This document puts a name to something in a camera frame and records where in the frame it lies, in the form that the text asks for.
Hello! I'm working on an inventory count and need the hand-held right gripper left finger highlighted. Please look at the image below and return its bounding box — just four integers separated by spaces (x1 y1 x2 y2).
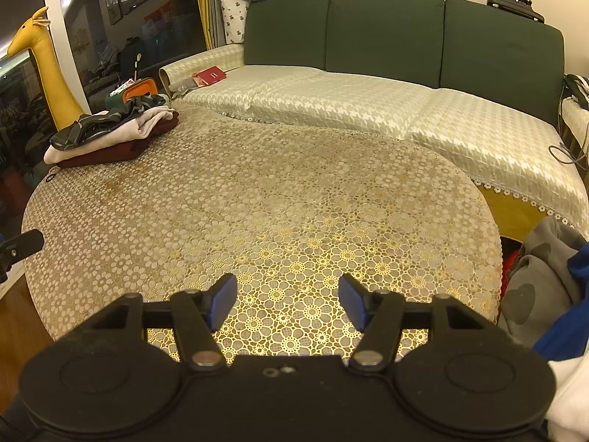
89 273 239 373

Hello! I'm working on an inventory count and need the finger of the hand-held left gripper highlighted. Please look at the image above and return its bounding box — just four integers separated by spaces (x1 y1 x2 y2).
0 230 46 283

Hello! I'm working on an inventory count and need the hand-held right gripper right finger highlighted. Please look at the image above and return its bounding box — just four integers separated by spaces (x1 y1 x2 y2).
338 273 496 373

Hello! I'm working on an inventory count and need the gold floral lace tablecloth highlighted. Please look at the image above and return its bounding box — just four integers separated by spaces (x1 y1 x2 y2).
21 99 504 360

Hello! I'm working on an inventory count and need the maroon folded garment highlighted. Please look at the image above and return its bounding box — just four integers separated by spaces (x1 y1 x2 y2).
57 110 180 169

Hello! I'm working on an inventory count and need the cream folded garment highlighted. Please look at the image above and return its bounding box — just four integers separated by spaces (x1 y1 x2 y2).
44 106 176 165

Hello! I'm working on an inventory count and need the dark striped garment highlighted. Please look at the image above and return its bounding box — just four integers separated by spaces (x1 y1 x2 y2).
50 94 169 151

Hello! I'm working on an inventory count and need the yellow giraffe toy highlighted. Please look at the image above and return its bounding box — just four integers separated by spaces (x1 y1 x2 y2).
7 6 86 132

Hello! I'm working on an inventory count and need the grey heart print garment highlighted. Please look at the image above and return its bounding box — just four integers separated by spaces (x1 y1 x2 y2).
499 216 589 356

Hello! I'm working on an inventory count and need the blue garment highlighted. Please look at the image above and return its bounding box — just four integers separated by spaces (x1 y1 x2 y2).
533 244 589 362

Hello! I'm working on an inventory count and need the red booklet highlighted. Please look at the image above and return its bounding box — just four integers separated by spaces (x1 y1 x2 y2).
192 67 228 87

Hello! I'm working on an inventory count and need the white garment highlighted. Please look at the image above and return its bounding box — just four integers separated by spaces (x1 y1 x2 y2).
544 356 589 442

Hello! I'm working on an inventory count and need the dark green sofa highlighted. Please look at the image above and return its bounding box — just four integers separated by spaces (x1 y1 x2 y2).
159 0 589 245

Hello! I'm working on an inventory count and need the white printed box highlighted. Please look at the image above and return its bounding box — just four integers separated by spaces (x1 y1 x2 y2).
220 0 252 47

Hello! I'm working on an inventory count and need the yellow and grey curtain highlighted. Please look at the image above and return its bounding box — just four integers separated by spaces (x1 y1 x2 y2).
188 0 222 49

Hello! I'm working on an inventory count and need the black clip rack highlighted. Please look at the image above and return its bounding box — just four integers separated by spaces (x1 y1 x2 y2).
486 0 546 24

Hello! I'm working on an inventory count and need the grey cable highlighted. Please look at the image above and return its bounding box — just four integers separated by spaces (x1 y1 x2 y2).
547 94 589 172

